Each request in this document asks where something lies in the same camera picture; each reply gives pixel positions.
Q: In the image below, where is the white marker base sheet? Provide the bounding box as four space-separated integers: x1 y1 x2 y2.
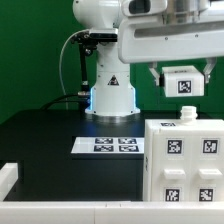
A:
71 137 144 154

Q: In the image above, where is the white cabinet body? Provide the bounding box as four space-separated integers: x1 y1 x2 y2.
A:
143 106 224 202

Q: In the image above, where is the white cabinet top block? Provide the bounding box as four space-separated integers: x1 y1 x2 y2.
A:
162 66 204 97

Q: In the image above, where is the white door panel with peg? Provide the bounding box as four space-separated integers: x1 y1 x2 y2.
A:
158 132 190 202

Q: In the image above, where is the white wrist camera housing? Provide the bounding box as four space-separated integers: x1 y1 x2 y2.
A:
121 0 168 17

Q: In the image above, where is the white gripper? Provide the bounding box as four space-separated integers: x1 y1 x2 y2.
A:
118 13 224 86

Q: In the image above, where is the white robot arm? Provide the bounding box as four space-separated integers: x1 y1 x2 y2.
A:
73 0 224 117

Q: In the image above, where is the black cable on table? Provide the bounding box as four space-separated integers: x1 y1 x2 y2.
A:
39 93 84 111

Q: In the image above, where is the white front fence rail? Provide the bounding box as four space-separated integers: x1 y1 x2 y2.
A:
0 202 224 224

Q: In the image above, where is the black camera stand pole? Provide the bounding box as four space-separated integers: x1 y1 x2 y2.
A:
79 44 90 111

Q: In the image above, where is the black camera on stand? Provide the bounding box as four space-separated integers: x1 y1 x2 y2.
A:
71 28 118 44

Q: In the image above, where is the white left fence block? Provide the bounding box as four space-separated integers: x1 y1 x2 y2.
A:
0 163 18 202

